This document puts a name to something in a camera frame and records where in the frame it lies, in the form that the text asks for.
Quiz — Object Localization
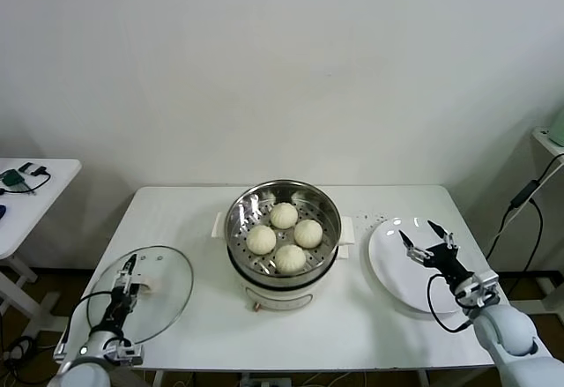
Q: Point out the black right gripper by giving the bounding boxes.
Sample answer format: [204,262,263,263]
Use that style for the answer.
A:
[398,220,471,286]

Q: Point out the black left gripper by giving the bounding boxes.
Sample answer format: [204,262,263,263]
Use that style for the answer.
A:
[104,253,138,331]

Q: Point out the round glass lid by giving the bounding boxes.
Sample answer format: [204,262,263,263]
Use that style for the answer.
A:
[85,244,195,346]

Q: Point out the white steamed baozi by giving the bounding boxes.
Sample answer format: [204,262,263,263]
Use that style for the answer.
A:
[245,225,278,255]
[275,244,307,273]
[269,202,299,229]
[293,220,324,249]

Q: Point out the stainless steel steamer basket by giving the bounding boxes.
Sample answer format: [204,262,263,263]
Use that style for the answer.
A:
[213,178,356,283]

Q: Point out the white round plate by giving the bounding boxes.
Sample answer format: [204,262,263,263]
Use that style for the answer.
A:
[367,216,486,316]

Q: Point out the scattered dark crumbs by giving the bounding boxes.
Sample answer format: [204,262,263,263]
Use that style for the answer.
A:
[354,211,389,229]

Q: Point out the white side table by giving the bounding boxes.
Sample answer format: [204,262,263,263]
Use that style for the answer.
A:
[0,157,83,339]

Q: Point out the white electric cooker base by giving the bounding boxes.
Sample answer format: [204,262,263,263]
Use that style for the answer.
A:
[227,241,353,314]

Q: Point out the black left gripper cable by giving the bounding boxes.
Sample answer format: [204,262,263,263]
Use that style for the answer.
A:
[65,289,116,349]

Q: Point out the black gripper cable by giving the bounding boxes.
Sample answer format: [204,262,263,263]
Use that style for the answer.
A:
[65,289,116,349]
[427,272,478,333]

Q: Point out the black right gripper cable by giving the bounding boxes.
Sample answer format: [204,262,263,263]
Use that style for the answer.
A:
[427,272,478,333]

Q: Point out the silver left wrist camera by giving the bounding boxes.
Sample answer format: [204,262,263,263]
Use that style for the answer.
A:
[105,340,145,364]

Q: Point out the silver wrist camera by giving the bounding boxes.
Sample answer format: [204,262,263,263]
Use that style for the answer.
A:
[456,272,501,309]
[105,340,145,364]

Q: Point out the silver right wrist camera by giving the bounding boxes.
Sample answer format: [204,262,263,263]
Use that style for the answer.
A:
[456,272,501,309]

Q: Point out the black power adapter cable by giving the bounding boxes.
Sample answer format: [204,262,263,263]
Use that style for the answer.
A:
[484,155,564,294]

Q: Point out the black coiled floor cable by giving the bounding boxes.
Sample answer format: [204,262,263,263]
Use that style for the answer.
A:
[4,336,37,361]

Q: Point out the black cable on shelf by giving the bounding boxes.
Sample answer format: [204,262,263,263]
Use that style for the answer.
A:
[1,169,26,187]

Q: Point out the thin beige floor cable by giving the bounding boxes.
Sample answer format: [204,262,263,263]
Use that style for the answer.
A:
[303,371,367,387]

